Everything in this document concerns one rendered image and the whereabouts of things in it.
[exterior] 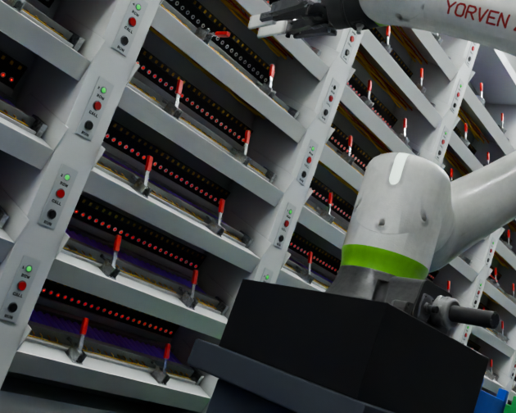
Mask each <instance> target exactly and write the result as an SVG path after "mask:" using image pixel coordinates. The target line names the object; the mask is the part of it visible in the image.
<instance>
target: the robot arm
mask: <svg viewBox="0 0 516 413"><path fill-rule="evenodd" d="M296 19H298V20H296ZM287 20H294V21H291V22H288V23H287ZM386 25H394V26H400V27H406V28H411V29H417V30H425V31H429V32H433V33H438V34H444V35H448V36H451V37H455V38H458V39H464V40H467V41H470V42H473V43H478V44H481V45H484V46H487V47H489V48H494V49H496V50H499V51H502V52H506V53H508V54H510V55H513V56H516V0H280V1H277V2H273V3H272V7H271V10H270V11H267V12H263V13H261V14H259V15H255V16H251V17H250V20H249V25H248V29H249V30H252V29H256V28H259V30H258V35H257V38H258V39H260V38H264V37H269V36H274V35H280V34H286V35H285V36H286V38H290V36H291V34H292V35H293V38H295V39H303V38H310V37H318V36H324V35H328V36H337V30H344V29H348V28H352V29H353V30H356V33H357V34H361V31H362V30H368V29H372V28H378V27H382V26H386ZM300 32H301V33H300ZM515 219H516V151H514V152H511V153H510V154H508V155H506V156H504V157H502V158H501V159H499V160H497V161H494V162H492V163H491V164H489V165H487V166H484V167H482V168H480V169H478V170H475V171H474V172H472V173H469V174H467V175H465V176H463V177H460V178H458V179H456V180H453V181H451V182H450V179H449V176H448V175H447V173H446V172H445V171H444V170H443V169H442V168H441V167H440V166H438V165H437V164H435V163H433V162H432V161H429V160H427V159H425V158H422V157H418V156H415V155H411V154H407V153H401V152H389V153H383V154H381V155H378V156H376V157H375V158H373V159H372V160H371V161H370V162H369V164H368V165H367V167H366V170H365V173H364V178H363V180H362V183H361V186H360V190H359V193H358V196H357V199H356V202H355V206H354V210H353V212H352V216H351V221H350V224H349V226H348V230H347V232H346V237H345V240H344V243H343V245H342V260H341V264H340V268H339V271H338V272H337V276H336V278H335V280H334V281H333V283H332V284H331V285H330V287H329V288H328V289H327V290H326V291H325V293H334V294H339V295H344V296H349V297H358V298H364V299H369V300H374V301H380V302H388V303H389V304H391V305H393V306H395V307H397V308H398V309H400V310H402V311H404V312H406V313H407V314H409V315H412V316H413V317H415V318H416V319H418V320H421V321H422V322H424V323H425V324H427V325H430V326H432V327H433V328H434V329H437V330H439V331H441V332H443V333H444V334H446V335H448V336H450V332H451V328H454V327H455V326H456V325H457V324H458V323H461V324H466V325H475V326H480V327H485V328H490V329H496V328H497V326H498V324H499V321H500V317H499V314H498V313H497V312H496V311H487V310H481V309H475V308H470V307H464V306H460V304H459V302H458V301H457V300H456V299H454V298H453V297H452V295H451V294H450V293H448V292H447V291H446V290H444V289H442V288H440V287H438V286H437V285H435V284H434V283H432V282H430V281H429V280H425V279H426V278H427V276H428V273H430V272H433V271H436V270H439V269H441V268H442V267H443V266H445V265H447V264H448V263H449V262H451V261H452V260H454V259H455V258H456V257H457V256H459V255H460V254H462V253H463V252H465V251H466V250H468V249H469V248H471V247H472V246H473V245H475V244H476V243H478V242H480V241H481V240H483V239H484V238H485V237H487V236H488V235H490V234H492V233H494V232H495V231H497V230H498V229H499V228H501V227H503V226H504V225H507V224H508V223H509V222H511V221H512V220H515Z"/></svg>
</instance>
